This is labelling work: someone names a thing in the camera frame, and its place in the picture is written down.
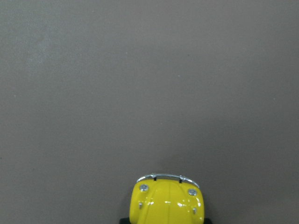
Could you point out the yellow beetle toy car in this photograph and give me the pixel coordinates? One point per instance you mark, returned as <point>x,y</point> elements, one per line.
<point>166,199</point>

